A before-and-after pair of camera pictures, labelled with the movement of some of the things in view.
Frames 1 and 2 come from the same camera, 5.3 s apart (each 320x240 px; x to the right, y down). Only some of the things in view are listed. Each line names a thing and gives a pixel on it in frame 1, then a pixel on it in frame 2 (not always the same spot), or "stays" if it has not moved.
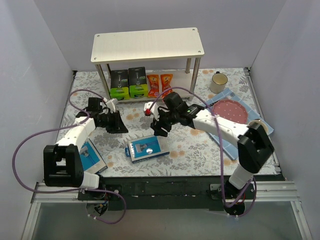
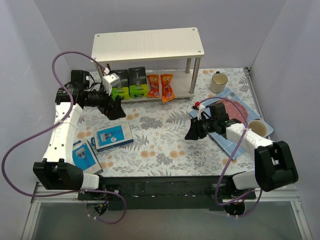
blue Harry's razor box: x=148 y=148 -> x=110 y=137
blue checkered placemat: x=252 y=115 stays
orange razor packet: x=154 y=81 stays
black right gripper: x=163 y=120 -> x=199 y=128
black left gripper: x=114 y=122 -> x=108 y=106
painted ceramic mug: x=255 y=124 stays
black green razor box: x=138 y=84 stays
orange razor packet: x=166 y=81 stays
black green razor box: x=119 y=86 stays
